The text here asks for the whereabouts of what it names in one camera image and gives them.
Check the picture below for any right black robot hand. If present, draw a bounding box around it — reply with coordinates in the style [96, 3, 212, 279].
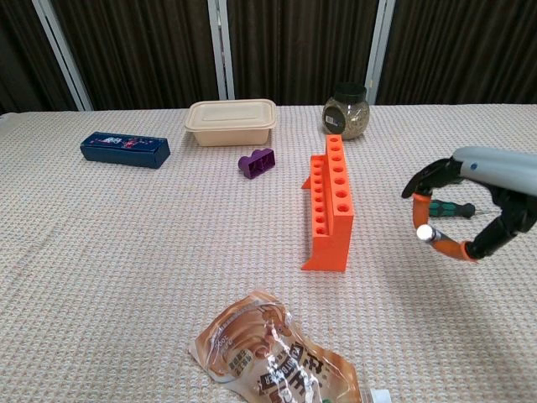
[401, 146, 537, 264]

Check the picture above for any silver metal screwdriver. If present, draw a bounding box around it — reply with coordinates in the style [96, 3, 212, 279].
[416, 224, 441, 245]

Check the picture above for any green and black screwdriver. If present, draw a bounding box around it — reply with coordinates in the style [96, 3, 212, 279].
[425, 200, 500, 220]

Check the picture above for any orange tool holder rack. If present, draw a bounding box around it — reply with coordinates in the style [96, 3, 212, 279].
[300, 133, 356, 273]

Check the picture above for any glass jar with black lid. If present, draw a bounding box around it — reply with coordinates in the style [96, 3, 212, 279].
[321, 82, 371, 141]

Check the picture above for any purple plastic block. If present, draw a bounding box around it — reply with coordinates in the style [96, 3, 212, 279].
[237, 148, 275, 181]

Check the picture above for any beige lidded food container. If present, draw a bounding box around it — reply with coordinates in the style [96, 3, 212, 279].
[185, 98, 278, 148]

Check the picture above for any brown peanut butter pouch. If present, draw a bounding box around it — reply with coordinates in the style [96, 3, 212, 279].
[185, 288, 394, 403]

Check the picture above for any dark blue cardboard box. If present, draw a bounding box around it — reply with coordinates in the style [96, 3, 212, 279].
[80, 131, 171, 170]

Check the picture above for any dark brown curtain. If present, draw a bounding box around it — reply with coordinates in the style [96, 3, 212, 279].
[0, 0, 537, 113]

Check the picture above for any beige woven tablecloth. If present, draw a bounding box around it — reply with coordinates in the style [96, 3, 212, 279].
[0, 102, 537, 403]

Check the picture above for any white frame post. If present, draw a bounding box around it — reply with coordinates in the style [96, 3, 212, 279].
[31, 0, 94, 112]
[363, 0, 398, 105]
[208, 0, 236, 102]

